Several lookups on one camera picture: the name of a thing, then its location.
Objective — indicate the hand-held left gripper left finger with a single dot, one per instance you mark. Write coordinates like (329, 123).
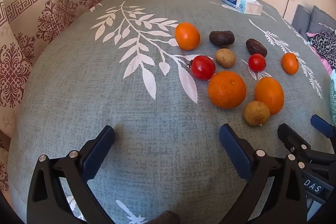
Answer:
(97, 154)

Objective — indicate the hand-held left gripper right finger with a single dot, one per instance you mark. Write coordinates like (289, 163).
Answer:
(236, 154)

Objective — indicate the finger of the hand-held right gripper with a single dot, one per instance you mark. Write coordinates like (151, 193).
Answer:
(290, 137)
(324, 125)

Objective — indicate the light blue lace basket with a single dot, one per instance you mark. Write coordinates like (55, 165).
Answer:
(333, 95)

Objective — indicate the round tan fruit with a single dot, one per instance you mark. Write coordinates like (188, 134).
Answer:
(256, 113)
(225, 58)

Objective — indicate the oval smooth orange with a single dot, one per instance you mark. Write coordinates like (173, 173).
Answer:
(269, 95)

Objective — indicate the large round orange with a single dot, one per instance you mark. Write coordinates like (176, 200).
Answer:
(227, 90)

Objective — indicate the small orange mandarin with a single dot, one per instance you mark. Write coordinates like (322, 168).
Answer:
(290, 64)

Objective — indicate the small red tomato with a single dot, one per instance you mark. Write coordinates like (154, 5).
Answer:
(257, 63)

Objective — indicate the large red tomato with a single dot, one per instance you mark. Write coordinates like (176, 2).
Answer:
(203, 67)

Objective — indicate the dark brown avocado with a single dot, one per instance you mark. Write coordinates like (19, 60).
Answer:
(165, 218)
(256, 48)
(221, 37)

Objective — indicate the small round orange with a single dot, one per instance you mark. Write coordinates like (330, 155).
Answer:
(187, 36)

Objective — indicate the pink cloth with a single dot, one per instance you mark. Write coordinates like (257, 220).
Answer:
(326, 64)

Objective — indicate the leopard print cloth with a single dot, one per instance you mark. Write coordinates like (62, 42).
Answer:
(325, 47)

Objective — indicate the grey cushion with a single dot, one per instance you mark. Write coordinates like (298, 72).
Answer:
(321, 19)
(301, 18)

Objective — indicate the beige patterned curtain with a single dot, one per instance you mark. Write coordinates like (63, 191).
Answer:
(52, 8)

